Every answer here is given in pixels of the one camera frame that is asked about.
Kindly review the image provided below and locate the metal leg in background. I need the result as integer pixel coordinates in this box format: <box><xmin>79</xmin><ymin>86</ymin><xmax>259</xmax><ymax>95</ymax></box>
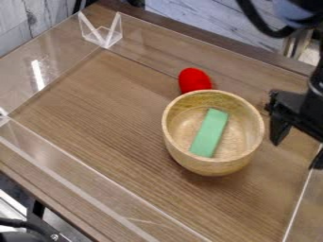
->
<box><xmin>283</xmin><ymin>30</ymin><xmax>312</xmax><ymax>60</ymax></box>

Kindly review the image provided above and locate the black table frame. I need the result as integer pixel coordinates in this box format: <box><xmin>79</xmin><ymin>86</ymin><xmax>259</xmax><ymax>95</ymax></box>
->
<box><xmin>0</xmin><ymin>199</ymin><xmax>73</xmax><ymax>242</ymax></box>

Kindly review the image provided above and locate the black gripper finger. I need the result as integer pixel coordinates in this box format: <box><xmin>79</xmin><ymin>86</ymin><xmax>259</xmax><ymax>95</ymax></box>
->
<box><xmin>270</xmin><ymin>113</ymin><xmax>291</xmax><ymax>146</ymax></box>
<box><xmin>311</xmin><ymin>148</ymin><xmax>323</xmax><ymax>170</ymax></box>

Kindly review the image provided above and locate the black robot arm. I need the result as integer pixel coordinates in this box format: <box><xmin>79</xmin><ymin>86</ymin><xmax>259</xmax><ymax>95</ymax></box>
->
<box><xmin>236</xmin><ymin>0</ymin><xmax>323</xmax><ymax>146</ymax></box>

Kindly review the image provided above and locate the clear acrylic corner bracket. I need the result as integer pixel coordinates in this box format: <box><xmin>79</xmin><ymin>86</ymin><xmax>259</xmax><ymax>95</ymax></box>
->
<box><xmin>77</xmin><ymin>12</ymin><xmax>123</xmax><ymax>49</ymax></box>

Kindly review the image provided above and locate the wooden bowl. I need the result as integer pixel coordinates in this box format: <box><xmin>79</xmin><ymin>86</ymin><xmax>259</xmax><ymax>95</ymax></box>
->
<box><xmin>161</xmin><ymin>90</ymin><xmax>266</xmax><ymax>177</ymax></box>

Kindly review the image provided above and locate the red plush strawberry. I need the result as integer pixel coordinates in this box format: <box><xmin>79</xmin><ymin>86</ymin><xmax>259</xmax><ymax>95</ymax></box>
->
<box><xmin>177</xmin><ymin>67</ymin><xmax>212</xmax><ymax>94</ymax></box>

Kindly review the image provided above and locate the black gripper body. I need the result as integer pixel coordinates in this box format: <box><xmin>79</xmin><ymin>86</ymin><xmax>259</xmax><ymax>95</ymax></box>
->
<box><xmin>266</xmin><ymin>80</ymin><xmax>323</xmax><ymax>142</ymax></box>

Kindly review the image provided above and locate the clear acrylic tray wall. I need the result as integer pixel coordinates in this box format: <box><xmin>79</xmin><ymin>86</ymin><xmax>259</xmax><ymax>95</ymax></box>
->
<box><xmin>0</xmin><ymin>110</ymin><xmax>211</xmax><ymax>242</ymax></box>

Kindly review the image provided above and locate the green rectangular block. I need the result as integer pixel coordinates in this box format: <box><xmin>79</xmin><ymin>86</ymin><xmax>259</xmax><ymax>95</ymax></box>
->
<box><xmin>189</xmin><ymin>109</ymin><xmax>228</xmax><ymax>158</ymax></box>

